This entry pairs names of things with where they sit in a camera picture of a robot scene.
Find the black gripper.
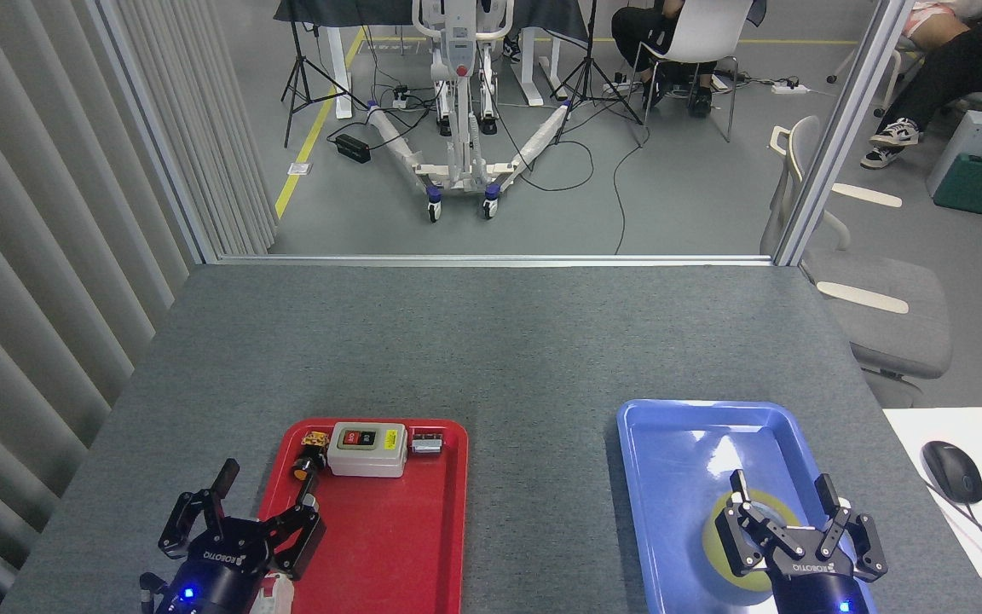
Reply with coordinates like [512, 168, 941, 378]
[154, 459, 327, 614]
[714, 469, 888, 614]

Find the yellow tape roll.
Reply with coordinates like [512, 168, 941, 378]
[702, 489, 803, 594]

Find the black yellow push button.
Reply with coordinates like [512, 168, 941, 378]
[290, 431, 330, 484]

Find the blue plastic tray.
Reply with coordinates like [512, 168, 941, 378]
[616, 399, 877, 614]

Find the red plastic tray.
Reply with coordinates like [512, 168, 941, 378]
[248, 417, 469, 614]

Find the black computer mouse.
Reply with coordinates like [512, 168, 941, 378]
[921, 440, 982, 504]

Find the grey office chair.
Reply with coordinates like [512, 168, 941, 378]
[760, 115, 954, 408]

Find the grey vertical curtain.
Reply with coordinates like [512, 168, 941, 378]
[0, 0, 279, 614]

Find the black power adapter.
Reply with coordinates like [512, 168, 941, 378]
[335, 133, 373, 165]

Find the black tripod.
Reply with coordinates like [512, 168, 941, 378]
[549, 0, 645, 146]
[280, 19, 370, 148]

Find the white stand on wheels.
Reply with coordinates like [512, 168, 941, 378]
[366, 0, 573, 224]

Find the person with white shoes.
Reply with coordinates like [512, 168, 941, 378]
[860, 0, 982, 170]

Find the white chair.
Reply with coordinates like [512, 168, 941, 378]
[625, 0, 752, 143]

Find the desk with dark cloth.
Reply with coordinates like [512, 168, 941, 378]
[274, 0, 590, 119]

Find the person on white chair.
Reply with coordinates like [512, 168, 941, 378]
[604, 0, 718, 116]

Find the grey two-button switch box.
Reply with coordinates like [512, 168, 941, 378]
[326, 422, 408, 478]

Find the black mouse cable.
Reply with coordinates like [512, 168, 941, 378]
[924, 478, 982, 581]

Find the silver frame rail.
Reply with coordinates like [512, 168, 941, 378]
[217, 253, 777, 268]

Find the black floor cable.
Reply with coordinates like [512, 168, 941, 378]
[610, 119, 652, 255]

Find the silver frame post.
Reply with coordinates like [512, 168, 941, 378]
[86, 0, 219, 265]
[774, 0, 918, 267]

